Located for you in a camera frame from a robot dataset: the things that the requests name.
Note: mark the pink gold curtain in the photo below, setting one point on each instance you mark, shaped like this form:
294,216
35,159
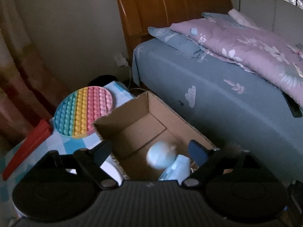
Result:
29,92

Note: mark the purple floral pillow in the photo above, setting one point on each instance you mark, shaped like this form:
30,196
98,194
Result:
261,51

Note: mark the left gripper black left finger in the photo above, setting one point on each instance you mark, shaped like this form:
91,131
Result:
61,187

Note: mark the red folded fan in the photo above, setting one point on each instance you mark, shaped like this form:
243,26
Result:
34,139

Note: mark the wooden bed headboard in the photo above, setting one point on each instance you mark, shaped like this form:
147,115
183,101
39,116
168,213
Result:
137,15

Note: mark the clear jar with white lid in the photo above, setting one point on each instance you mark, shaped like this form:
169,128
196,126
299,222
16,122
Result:
112,171

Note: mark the white wall plug adapter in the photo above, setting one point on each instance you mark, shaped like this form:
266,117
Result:
121,61

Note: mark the pale blue round plush toy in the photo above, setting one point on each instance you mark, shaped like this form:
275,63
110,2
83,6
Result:
161,155

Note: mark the blue floral pillow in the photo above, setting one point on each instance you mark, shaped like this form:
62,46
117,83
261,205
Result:
176,40

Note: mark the blue floral bedsheet mattress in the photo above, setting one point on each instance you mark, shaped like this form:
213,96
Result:
225,103

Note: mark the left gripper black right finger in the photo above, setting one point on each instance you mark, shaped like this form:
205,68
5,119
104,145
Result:
236,186

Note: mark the light blue face mask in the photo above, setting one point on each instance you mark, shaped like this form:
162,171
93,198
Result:
179,170

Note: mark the open cardboard box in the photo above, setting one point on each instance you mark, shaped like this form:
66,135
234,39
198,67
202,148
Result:
138,124

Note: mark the rainbow round pop-it toy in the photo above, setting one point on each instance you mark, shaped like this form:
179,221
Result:
75,115

